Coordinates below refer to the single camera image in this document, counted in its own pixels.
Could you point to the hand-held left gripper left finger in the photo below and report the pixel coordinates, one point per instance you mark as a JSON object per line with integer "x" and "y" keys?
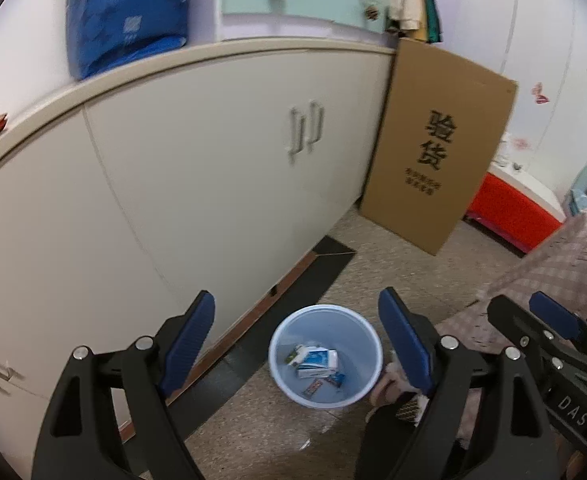
{"x": 188, "y": 345}

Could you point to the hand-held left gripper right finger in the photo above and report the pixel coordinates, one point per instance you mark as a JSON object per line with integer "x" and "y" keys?
{"x": 406, "y": 345}

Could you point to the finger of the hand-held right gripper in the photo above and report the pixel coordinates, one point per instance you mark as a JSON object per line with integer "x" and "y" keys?
{"x": 511, "y": 320}
{"x": 553, "y": 312}

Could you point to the light blue plastic bin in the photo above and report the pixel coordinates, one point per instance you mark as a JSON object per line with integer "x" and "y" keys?
{"x": 323, "y": 325}

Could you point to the pink checkered tablecloth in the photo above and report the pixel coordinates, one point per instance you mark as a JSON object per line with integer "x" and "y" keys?
{"x": 548, "y": 260}

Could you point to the small blue wrapper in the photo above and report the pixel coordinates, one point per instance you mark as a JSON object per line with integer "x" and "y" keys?
{"x": 336, "y": 380}

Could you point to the white and blue carton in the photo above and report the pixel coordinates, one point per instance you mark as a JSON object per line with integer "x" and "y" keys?
{"x": 316, "y": 362}

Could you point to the small printed wrapper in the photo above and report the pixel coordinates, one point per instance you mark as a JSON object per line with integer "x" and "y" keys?
{"x": 312, "y": 389}

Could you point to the green and white packet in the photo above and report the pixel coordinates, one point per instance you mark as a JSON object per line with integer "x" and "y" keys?
{"x": 293, "y": 355}

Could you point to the red white storage box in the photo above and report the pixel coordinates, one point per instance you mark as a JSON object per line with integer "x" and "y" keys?
{"x": 508, "y": 205}

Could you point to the white low cabinet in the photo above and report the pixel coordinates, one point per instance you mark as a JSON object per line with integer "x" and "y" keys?
{"x": 173, "y": 185}

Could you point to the pink flower sticker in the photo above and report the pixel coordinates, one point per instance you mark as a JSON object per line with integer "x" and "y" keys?
{"x": 518, "y": 143}

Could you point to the brown cardboard box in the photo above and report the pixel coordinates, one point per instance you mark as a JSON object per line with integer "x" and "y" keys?
{"x": 438, "y": 150}

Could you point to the pink butterfly sticker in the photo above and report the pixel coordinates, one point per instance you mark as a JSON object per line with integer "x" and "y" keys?
{"x": 541, "y": 93}

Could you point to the white wardrobe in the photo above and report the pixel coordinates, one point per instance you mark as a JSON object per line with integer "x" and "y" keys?
{"x": 548, "y": 25}

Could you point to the green hanging garment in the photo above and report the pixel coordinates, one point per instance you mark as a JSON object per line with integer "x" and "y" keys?
{"x": 432, "y": 5}

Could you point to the blue plastic package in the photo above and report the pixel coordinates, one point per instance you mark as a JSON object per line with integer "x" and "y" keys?
{"x": 123, "y": 15}

